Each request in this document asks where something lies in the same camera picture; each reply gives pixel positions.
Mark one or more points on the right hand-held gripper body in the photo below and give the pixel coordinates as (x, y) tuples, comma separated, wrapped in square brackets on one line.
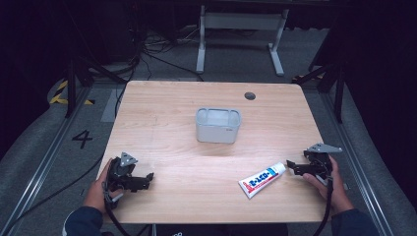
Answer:
[(319, 160)]

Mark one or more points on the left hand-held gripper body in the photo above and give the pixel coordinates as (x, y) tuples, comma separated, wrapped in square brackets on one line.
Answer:
[(120, 173)]

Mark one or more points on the white toothpaste tube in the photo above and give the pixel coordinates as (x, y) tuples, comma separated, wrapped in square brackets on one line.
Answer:
[(262, 179)]

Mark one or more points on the grey plastic container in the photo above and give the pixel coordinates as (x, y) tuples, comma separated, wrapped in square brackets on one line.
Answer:
[(218, 128)]

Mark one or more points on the person's left hand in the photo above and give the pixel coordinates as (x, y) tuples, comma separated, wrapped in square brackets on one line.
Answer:
[(95, 193)]

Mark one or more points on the person's right hand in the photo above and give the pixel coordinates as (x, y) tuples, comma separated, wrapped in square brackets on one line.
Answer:
[(336, 193)]

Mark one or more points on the black metal stand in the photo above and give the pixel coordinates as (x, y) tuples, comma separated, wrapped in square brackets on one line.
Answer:
[(338, 95), (70, 88)]

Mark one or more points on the metal floor rail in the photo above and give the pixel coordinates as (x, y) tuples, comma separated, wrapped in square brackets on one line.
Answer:
[(42, 164), (357, 164)]

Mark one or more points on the white metal table frame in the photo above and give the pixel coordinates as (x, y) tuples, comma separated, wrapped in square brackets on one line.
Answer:
[(241, 21)]

